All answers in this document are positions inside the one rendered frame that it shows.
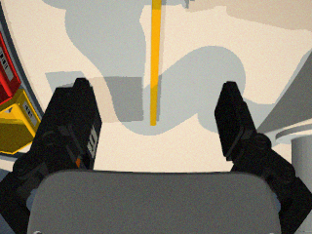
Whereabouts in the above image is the dark grey metal shelf rack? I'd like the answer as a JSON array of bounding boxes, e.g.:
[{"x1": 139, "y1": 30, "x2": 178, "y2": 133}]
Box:
[{"x1": 0, "y1": 2, "x2": 44, "y2": 162}]

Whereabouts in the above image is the yellow vertical bar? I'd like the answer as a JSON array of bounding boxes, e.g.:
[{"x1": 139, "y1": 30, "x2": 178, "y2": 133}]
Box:
[{"x1": 150, "y1": 0, "x2": 162, "y2": 126}]

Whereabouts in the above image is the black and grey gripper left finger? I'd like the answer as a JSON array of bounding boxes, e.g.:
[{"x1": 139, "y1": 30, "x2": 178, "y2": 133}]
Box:
[{"x1": 0, "y1": 77, "x2": 96, "y2": 234}]

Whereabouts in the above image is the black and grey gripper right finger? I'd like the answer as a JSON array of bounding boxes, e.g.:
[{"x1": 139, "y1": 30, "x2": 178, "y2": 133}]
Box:
[{"x1": 214, "y1": 81, "x2": 312, "y2": 234}]

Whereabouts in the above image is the red bin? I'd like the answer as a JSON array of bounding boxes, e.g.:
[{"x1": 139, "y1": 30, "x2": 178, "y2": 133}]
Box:
[{"x1": 0, "y1": 31, "x2": 21, "y2": 105}]

